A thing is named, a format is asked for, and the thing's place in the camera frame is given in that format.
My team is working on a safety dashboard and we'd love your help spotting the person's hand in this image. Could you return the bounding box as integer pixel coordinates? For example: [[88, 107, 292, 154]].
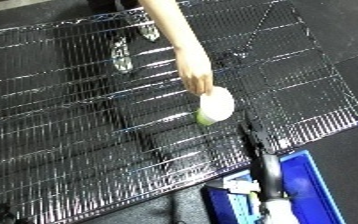
[[173, 52, 217, 98]]

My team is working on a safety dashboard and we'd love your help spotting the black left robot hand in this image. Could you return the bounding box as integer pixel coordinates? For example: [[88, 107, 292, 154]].
[[0, 203, 30, 224]]

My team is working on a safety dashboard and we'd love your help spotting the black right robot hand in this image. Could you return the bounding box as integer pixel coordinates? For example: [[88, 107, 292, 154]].
[[237, 121, 284, 203]]

